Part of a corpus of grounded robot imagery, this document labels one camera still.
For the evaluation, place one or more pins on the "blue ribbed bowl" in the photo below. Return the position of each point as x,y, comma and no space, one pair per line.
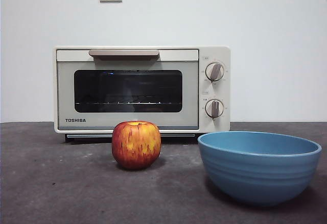
258,175

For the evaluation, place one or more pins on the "metal oven crumb tray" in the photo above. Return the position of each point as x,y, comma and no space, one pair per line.
87,135

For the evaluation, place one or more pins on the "cream oven knob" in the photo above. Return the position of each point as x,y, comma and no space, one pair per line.
214,71
214,108

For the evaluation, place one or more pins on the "red yellow apple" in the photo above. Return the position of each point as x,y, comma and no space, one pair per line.
136,146

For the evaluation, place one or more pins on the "cream Toshiba toaster oven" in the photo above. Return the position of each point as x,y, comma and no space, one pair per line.
219,127

